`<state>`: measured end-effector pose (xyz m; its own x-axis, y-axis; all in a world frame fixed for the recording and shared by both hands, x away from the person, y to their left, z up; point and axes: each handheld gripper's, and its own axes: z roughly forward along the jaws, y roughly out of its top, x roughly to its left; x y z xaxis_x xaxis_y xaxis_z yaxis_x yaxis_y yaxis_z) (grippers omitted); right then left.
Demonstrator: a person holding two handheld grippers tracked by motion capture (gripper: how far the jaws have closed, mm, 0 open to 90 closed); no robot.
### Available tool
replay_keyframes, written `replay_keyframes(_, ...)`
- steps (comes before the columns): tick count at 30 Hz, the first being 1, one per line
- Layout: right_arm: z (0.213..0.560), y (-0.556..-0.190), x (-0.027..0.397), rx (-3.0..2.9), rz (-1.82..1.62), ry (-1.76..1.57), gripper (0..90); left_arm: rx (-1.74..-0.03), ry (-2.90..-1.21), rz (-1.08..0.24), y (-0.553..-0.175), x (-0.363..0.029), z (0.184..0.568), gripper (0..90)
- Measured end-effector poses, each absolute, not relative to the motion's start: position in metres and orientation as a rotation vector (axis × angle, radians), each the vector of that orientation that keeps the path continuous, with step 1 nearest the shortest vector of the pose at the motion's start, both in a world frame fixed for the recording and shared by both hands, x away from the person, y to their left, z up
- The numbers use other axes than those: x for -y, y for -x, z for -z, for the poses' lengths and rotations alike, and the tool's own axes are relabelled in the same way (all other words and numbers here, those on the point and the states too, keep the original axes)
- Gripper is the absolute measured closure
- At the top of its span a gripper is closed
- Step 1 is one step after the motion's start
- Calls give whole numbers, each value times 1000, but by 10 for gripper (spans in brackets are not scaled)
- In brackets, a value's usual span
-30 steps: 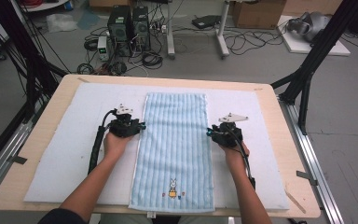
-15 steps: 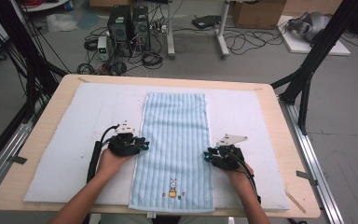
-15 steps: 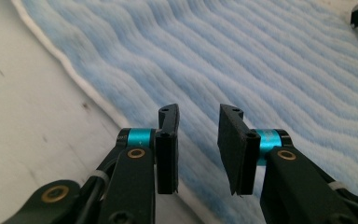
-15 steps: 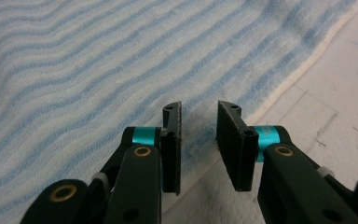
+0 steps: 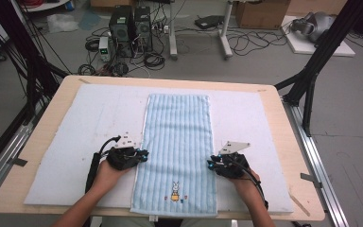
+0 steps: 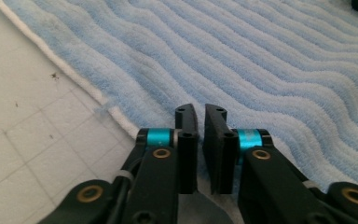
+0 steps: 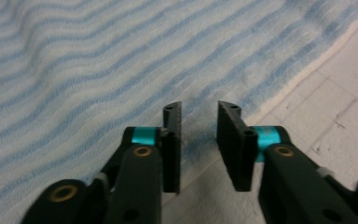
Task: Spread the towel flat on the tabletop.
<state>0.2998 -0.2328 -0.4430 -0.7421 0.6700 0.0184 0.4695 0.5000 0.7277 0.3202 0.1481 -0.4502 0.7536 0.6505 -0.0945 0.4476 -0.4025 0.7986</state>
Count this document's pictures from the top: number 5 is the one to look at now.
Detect person's right hand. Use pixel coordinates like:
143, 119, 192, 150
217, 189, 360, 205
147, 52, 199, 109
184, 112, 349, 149
228, 168, 263, 206

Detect grey tape strip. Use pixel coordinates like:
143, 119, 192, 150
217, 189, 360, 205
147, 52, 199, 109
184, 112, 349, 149
300, 172, 324, 189
8, 156, 28, 167

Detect black frame post with cables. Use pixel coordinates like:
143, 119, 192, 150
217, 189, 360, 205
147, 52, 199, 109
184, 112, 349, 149
0, 0, 70, 178

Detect light blue striped towel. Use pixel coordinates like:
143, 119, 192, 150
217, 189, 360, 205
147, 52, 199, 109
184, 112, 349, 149
130, 93, 218, 218

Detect slim black computer tower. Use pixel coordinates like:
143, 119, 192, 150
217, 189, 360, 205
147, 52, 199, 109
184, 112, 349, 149
134, 6, 154, 53

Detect large black computer tower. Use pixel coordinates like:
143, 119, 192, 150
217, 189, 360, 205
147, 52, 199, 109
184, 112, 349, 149
108, 5, 136, 59

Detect brown cardboard box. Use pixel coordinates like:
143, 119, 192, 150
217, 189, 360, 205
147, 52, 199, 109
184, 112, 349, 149
235, 0, 291, 30

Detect tangle of black floor cables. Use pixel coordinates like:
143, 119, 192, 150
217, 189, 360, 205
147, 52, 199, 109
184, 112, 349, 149
226, 26, 289, 57

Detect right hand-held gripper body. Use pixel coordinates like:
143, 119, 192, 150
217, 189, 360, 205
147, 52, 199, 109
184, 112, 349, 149
216, 140, 251, 180

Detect white bench power supply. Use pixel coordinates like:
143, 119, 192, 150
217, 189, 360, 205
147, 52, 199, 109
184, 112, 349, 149
98, 36, 112, 62

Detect aluminium rail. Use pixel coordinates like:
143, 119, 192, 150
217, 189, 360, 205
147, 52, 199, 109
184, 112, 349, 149
0, 122, 36, 206
283, 100, 351, 227

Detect white floor board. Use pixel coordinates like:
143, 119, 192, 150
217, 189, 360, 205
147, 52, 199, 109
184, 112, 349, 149
280, 14, 356, 58

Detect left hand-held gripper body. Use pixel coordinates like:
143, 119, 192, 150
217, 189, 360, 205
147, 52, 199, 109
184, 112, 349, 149
106, 133, 141, 171

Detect white gridded mat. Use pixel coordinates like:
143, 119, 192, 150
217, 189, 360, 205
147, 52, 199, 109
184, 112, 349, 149
23, 83, 294, 214

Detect person's left hand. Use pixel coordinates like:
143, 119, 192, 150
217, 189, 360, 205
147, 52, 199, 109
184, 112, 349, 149
92, 159, 133, 198

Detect flat black box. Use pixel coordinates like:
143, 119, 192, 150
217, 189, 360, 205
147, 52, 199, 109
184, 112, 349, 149
194, 14, 225, 30

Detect grey rounded shell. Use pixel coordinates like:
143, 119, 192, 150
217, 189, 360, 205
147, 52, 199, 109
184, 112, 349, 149
289, 11, 337, 44

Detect coiled black cable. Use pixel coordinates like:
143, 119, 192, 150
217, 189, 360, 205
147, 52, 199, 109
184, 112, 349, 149
78, 63, 96, 77
84, 37, 100, 53
143, 51, 166, 71

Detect clear plastic bag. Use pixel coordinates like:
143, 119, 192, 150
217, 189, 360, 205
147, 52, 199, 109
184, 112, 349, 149
46, 12, 79, 34

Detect white desk leg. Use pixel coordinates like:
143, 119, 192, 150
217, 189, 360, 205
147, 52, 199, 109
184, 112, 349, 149
218, 0, 234, 60
168, 0, 179, 61

